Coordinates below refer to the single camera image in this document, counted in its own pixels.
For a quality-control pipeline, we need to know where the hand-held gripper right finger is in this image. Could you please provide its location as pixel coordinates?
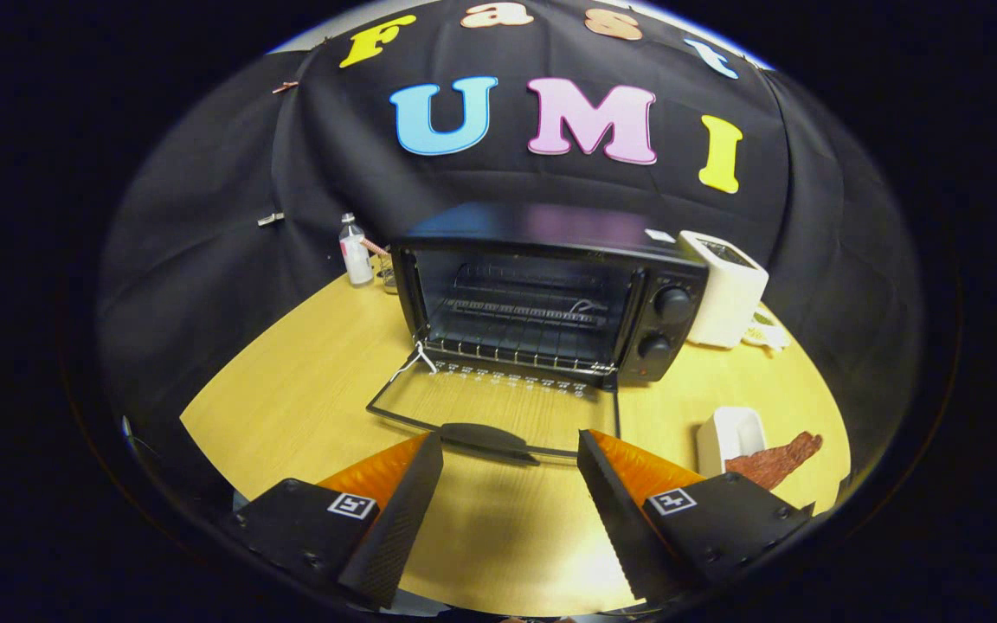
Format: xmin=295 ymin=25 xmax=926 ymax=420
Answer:
xmin=576 ymin=428 xmax=815 ymax=604

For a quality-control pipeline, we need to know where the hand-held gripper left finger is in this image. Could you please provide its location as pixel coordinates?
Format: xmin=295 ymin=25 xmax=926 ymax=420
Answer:
xmin=230 ymin=433 xmax=445 ymax=609

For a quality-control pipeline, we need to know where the brown meat slice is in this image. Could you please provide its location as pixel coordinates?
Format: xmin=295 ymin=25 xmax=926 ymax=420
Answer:
xmin=726 ymin=432 xmax=823 ymax=491

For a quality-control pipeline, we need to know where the black toaster oven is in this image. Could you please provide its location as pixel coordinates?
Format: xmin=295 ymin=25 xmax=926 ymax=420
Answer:
xmin=366 ymin=203 xmax=711 ymax=466

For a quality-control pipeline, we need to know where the white slot toaster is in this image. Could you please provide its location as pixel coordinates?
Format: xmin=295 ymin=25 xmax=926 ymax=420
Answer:
xmin=679 ymin=230 xmax=769 ymax=349

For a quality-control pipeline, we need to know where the white ribbed tray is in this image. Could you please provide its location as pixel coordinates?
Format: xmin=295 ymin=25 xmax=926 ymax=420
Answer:
xmin=696 ymin=407 xmax=768 ymax=478

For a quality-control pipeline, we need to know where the small white dish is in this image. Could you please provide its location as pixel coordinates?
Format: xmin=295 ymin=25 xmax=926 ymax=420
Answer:
xmin=741 ymin=311 xmax=791 ymax=351

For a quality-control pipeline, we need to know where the clear plastic bottle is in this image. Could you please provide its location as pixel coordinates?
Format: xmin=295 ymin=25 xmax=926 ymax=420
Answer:
xmin=339 ymin=213 xmax=375 ymax=286

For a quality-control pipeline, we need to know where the black backdrop cloth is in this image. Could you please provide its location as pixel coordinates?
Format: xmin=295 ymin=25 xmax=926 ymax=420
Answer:
xmin=96 ymin=0 xmax=923 ymax=434

